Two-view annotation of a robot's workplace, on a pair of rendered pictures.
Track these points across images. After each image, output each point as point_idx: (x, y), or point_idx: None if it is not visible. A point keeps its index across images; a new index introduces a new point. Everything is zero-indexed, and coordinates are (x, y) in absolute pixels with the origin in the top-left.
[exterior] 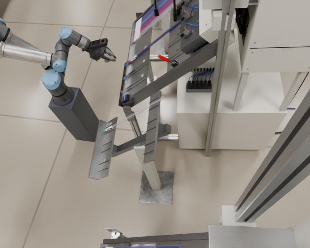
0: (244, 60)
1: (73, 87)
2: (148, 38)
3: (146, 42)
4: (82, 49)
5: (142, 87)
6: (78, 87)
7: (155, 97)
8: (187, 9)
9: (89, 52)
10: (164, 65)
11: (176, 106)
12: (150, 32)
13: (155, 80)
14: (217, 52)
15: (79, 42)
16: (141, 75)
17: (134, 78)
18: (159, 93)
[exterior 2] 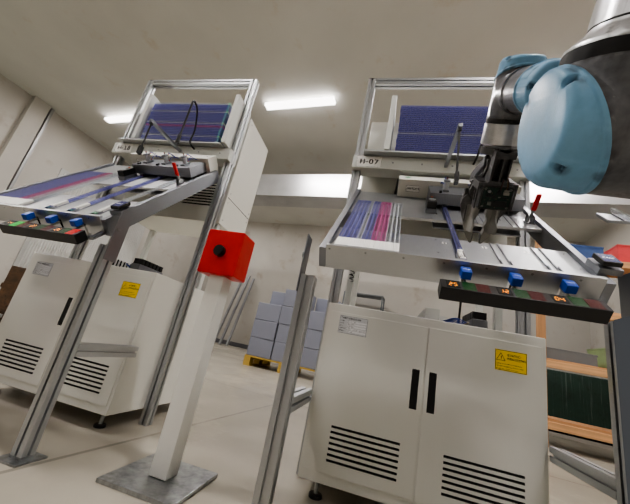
0: (506, 239)
1: None
2: (425, 237)
3: (430, 241)
4: (515, 151)
5: (562, 253)
6: (616, 319)
7: (610, 216)
8: (457, 192)
9: (508, 176)
10: (208, 502)
11: (528, 336)
12: (411, 235)
13: (554, 234)
14: (529, 206)
15: (498, 133)
16: (525, 253)
17: (526, 263)
18: (601, 213)
